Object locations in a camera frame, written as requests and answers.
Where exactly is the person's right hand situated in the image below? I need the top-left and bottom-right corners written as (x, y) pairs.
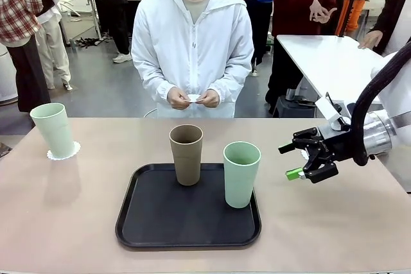
top-left (166, 89), bottom-right (191, 110)

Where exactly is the brown plastic cup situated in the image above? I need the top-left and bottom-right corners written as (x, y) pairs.
top-left (169, 125), bottom-right (204, 187)

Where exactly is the person in plaid shirt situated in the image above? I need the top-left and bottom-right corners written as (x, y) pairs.
top-left (0, 0), bottom-right (52, 113)

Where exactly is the person in white jacket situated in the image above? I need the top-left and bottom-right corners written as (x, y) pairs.
top-left (130, 0), bottom-right (255, 119)

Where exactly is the white side table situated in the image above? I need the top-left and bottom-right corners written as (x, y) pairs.
top-left (275, 34), bottom-right (386, 99)

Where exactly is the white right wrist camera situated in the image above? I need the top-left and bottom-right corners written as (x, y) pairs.
top-left (314, 92), bottom-right (353, 132)

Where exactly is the dark coat person's hand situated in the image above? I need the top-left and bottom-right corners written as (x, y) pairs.
top-left (358, 30), bottom-right (385, 50)

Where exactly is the person's left hand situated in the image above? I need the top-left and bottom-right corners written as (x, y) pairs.
top-left (197, 90), bottom-right (221, 108)

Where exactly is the person in dark coat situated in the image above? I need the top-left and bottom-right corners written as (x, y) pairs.
top-left (358, 0), bottom-right (411, 56)

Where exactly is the person's left forearm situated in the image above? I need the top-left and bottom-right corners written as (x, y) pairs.
top-left (210, 62), bottom-right (254, 105)

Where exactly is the person's right forearm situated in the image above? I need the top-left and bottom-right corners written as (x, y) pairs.
top-left (136, 62), bottom-right (176, 105)

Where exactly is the light green plastic cup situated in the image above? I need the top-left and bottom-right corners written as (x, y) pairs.
top-left (223, 141), bottom-right (261, 209)
top-left (30, 103), bottom-right (75, 158)

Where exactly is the black plastic tray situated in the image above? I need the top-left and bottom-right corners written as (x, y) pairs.
top-left (114, 162), bottom-right (263, 251)

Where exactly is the person in black vest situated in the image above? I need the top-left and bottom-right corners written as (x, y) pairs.
top-left (30, 0), bottom-right (73, 91)

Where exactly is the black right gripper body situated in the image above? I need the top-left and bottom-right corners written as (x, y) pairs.
top-left (319, 131), bottom-right (354, 162)

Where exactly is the red sweater person's hand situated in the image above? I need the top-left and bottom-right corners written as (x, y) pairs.
top-left (309, 0), bottom-right (338, 24)

